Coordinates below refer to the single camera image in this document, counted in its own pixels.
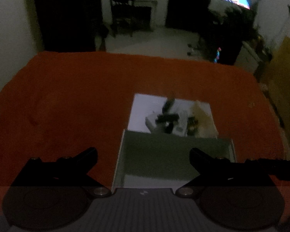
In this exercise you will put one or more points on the brown tube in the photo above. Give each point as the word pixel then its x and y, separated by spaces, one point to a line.
pixel 168 103

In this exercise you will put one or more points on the black object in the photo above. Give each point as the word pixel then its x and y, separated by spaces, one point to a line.
pixel 168 118
pixel 169 127

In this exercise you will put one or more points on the small dark bottle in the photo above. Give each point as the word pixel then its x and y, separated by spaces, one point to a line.
pixel 192 124

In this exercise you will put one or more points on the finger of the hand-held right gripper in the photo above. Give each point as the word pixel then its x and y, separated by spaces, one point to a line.
pixel 275 169

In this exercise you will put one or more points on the cream foam block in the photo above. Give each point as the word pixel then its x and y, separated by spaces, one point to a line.
pixel 204 114

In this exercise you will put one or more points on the dark television cabinet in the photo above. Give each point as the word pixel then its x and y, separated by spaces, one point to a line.
pixel 227 36

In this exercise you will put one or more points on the dark wooden chair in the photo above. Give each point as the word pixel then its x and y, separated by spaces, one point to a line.
pixel 122 12

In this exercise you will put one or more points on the dark curtain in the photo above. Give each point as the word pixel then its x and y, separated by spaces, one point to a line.
pixel 62 14

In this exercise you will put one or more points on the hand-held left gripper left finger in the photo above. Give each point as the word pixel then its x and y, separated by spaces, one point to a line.
pixel 88 156

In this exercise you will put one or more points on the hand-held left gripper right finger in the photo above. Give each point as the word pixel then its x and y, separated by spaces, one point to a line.
pixel 197 156

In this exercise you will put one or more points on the orange cloth covered desktop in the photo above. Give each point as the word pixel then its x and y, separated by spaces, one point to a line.
pixel 62 101

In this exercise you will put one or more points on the clear glass tube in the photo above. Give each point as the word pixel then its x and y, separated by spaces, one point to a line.
pixel 181 124

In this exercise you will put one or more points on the white cabinet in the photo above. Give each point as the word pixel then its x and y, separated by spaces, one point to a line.
pixel 249 56

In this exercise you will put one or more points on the small side table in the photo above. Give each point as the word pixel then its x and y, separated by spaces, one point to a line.
pixel 143 12

